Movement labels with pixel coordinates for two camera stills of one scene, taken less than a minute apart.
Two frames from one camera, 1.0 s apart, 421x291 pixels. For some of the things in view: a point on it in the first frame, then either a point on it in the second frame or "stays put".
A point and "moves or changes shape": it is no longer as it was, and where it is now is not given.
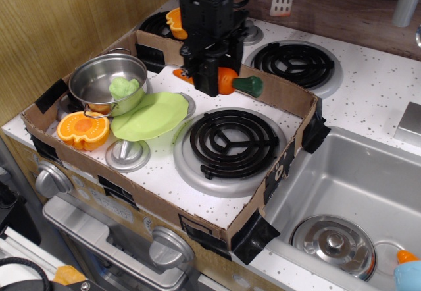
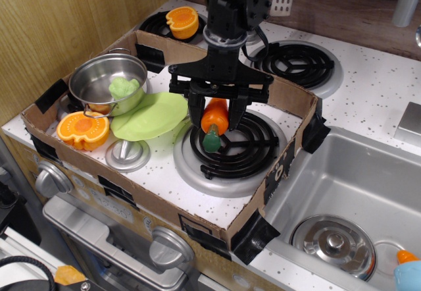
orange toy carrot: (229, 82) moves or changes shape
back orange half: (174, 20) stays put
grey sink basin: (370, 180) stays put
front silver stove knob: (127, 156) stays put
